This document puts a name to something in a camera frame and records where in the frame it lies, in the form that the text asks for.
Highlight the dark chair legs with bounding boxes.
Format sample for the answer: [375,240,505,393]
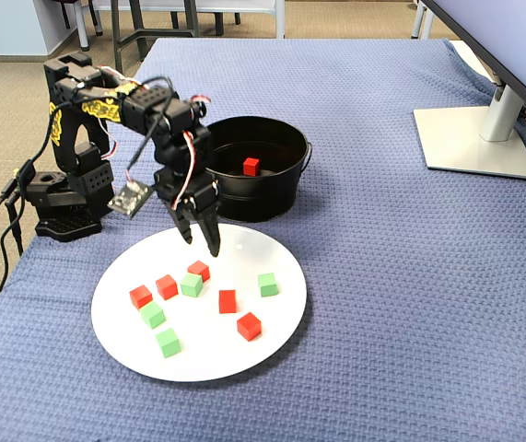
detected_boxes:
[59,0,104,37]
[169,8,242,37]

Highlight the thin black camera cable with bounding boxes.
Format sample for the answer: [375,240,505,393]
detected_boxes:
[126,76,176,188]

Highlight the blue woven table cloth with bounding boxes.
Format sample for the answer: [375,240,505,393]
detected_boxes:
[0,36,526,442]

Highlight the white round plate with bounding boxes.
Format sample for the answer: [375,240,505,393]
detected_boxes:
[90,223,309,383]

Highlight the silver monitor stand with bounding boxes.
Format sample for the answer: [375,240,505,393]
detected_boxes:
[413,76,526,180]

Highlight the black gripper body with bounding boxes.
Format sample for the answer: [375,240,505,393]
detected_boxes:
[153,168,222,216]

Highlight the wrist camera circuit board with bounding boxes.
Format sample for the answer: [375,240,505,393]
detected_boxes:
[107,181,155,219]

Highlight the white desk leg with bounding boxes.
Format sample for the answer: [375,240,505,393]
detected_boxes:
[409,0,437,41]

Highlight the green cube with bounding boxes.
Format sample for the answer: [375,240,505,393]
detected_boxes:
[180,273,205,298]
[139,301,168,330]
[155,327,182,359]
[257,272,279,298]

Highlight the black metal bucket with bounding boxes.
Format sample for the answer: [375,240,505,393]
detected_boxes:
[203,115,314,224]

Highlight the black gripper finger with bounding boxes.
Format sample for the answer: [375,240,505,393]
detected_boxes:
[194,202,223,259]
[167,202,194,246]

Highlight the dark grey metal stool frame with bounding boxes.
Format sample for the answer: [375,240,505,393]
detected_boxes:
[109,0,200,75]

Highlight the computer monitor screen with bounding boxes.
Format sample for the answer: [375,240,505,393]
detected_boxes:
[421,0,526,128]

